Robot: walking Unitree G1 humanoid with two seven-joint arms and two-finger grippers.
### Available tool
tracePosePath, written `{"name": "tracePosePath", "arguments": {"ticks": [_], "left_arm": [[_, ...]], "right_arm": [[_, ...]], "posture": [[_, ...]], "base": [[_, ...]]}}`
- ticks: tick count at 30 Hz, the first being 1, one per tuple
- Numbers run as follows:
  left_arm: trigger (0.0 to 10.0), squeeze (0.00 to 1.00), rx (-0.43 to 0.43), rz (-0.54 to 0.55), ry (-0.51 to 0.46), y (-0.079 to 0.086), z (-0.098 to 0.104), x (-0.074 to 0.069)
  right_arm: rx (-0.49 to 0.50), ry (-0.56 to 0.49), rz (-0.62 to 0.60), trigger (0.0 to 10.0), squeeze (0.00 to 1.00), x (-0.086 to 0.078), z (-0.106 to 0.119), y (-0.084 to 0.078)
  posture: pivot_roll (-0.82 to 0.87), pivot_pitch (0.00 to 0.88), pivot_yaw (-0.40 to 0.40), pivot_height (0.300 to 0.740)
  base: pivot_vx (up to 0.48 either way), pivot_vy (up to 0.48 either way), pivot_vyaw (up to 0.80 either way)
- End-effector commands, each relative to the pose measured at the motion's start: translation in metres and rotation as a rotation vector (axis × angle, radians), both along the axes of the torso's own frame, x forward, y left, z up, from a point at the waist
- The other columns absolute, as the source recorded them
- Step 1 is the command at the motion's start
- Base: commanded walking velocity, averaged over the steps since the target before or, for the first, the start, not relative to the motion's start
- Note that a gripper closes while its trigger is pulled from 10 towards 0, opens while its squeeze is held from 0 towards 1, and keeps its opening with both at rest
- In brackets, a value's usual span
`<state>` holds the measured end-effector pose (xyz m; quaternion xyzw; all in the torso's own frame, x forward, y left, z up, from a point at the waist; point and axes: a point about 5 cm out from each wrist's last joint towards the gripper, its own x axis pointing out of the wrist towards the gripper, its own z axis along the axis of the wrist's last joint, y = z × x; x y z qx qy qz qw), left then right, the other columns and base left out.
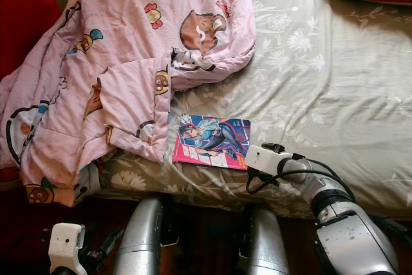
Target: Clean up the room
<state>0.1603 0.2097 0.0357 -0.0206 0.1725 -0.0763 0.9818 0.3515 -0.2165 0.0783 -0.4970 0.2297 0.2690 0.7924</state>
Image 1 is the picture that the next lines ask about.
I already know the silver left robot leg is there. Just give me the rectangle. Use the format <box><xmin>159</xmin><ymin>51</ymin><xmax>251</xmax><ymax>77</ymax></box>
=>
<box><xmin>113</xmin><ymin>194</ymin><xmax>178</xmax><ymax>275</ymax></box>

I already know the red fabric cover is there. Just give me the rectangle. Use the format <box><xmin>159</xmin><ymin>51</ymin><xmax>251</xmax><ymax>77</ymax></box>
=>
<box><xmin>0</xmin><ymin>0</ymin><xmax>62</xmax><ymax>86</ymax></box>

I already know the beige floral bed sheet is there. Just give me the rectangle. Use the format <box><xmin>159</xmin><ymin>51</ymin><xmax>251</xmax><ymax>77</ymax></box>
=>
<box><xmin>90</xmin><ymin>0</ymin><xmax>412</xmax><ymax>221</ymax></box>

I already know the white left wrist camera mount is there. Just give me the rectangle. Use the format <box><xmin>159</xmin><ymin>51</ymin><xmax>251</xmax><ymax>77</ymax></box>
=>
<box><xmin>49</xmin><ymin>222</ymin><xmax>86</xmax><ymax>270</ymax></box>

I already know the pink blue comic book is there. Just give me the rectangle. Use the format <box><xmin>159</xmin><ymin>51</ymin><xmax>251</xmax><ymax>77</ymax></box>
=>
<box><xmin>173</xmin><ymin>113</ymin><xmax>252</xmax><ymax>171</ymax></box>

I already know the silver robot leg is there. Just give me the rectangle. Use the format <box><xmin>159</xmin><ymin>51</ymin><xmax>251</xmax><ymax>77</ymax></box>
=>
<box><xmin>238</xmin><ymin>204</ymin><xmax>292</xmax><ymax>275</ymax></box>
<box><xmin>113</xmin><ymin>194</ymin><xmax>178</xmax><ymax>275</ymax></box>

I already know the pink cartoon print blanket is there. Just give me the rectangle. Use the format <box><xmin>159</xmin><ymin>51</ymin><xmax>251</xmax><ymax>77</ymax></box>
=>
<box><xmin>0</xmin><ymin>0</ymin><xmax>257</xmax><ymax>206</ymax></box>

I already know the silver right robot leg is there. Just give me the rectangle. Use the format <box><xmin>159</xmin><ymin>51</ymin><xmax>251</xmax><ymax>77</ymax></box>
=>
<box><xmin>238</xmin><ymin>204</ymin><xmax>292</xmax><ymax>275</ymax></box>

